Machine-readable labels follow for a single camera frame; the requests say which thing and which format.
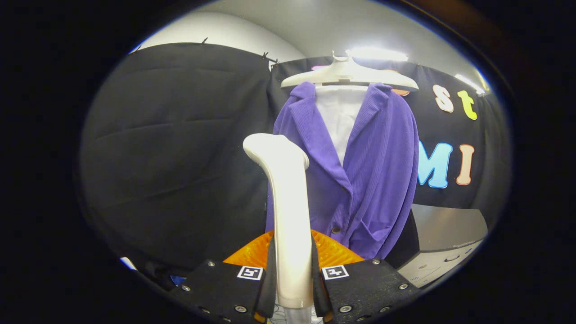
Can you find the grey cabinet with dark top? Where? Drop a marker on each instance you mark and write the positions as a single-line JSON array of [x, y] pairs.
[[450, 225]]

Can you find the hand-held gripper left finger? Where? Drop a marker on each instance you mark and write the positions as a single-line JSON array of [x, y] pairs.
[[225, 292]]

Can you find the white clothes hanger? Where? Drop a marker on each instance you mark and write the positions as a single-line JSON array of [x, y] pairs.
[[346, 74]]

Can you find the white garment steamer head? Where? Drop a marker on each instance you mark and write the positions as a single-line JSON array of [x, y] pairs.
[[288, 216]]

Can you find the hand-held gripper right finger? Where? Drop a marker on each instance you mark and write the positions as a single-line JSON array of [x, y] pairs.
[[360, 288]]

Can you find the ceiling light panel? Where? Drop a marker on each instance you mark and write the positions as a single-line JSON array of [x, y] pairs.
[[377, 54], [470, 84]]

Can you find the purple jacket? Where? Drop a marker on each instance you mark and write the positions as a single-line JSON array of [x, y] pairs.
[[382, 180]]

